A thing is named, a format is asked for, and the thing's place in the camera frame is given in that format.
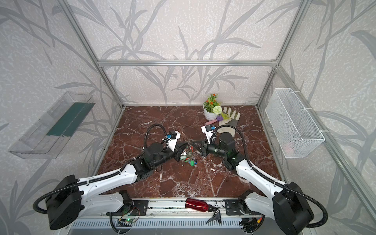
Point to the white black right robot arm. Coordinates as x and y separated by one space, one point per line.
264 182

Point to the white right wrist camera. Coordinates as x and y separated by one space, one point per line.
208 130

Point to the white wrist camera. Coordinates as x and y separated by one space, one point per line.
208 130
171 139

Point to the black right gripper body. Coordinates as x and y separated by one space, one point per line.
204 148

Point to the clear plastic wall shelf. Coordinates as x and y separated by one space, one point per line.
48 136

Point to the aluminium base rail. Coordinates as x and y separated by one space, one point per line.
172 213

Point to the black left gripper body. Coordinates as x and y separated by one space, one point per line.
178 150

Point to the white wire mesh basket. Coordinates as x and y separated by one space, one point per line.
296 131

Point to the beige grey garden glove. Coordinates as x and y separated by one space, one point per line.
234 117

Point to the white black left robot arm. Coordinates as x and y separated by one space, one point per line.
74 198

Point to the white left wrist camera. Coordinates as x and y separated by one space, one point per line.
171 139

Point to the red spray bottle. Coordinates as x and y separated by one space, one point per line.
199 205

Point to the white flower pot with plant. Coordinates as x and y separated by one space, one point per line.
212 108

